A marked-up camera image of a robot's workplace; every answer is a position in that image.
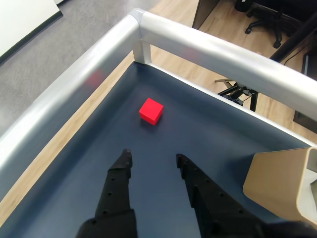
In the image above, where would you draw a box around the square metal box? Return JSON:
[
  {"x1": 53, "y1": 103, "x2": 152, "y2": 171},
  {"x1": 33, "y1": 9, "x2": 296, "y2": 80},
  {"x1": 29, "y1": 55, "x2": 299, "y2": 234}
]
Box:
[{"x1": 242, "y1": 146, "x2": 317, "y2": 224}]

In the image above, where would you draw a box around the dark desk panel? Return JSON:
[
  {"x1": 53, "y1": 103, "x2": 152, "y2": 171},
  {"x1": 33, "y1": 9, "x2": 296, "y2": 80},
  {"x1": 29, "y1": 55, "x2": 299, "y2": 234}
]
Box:
[{"x1": 192, "y1": 0, "x2": 221, "y2": 30}]

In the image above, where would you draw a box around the black office chair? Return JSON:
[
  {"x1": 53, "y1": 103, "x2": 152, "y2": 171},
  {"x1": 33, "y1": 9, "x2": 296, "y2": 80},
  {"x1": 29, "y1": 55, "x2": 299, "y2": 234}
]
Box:
[{"x1": 244, "y1": 0, "x2": 302, "y2": 49}]

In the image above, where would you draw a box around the dark table mat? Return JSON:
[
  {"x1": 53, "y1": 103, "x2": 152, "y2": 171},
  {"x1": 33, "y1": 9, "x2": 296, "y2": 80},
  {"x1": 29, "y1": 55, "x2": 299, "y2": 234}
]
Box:
[{"x1": 4, "y1": 61, "x2": 317, "y2": 238}]

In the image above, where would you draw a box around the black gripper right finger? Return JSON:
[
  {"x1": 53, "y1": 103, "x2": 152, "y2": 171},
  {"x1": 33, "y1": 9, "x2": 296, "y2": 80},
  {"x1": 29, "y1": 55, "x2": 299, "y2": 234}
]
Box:
[{"x1": 175, "y1": 153, "x2": 267, "y2": 238}]

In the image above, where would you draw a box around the silver metal rail frame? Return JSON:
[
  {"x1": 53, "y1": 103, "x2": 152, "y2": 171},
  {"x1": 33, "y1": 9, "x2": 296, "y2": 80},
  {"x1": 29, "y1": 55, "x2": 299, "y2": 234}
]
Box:
[{"x1": 0, "y1": 8, "x2": 317, "y2": 204}]

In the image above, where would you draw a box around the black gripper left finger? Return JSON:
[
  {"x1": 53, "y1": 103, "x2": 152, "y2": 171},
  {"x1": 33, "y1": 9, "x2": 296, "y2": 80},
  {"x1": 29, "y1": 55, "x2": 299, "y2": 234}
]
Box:
[{"x1": 76, "y1": 148, "x2": 138, "y2": 238}]

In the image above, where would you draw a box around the black desk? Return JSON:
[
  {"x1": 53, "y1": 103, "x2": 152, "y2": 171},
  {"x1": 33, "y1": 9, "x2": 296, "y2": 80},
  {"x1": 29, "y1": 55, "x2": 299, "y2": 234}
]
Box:
[{"x1": 269, "y1": 13, "x2": 317, "y2": 75}]

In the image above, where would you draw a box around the red cube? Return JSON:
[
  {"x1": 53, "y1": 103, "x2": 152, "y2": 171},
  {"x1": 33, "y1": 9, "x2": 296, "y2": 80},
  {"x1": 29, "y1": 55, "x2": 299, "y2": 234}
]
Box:
[{"x1": 138, "y1": 97, "x2": 164, "y2": 126}]

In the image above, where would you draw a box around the black folding stand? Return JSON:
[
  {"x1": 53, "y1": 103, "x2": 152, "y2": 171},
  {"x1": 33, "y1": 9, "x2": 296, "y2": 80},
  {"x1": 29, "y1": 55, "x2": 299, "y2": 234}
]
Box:
[{"x1": 214, "y1": 78, "x2": 260, "y2": 112}]

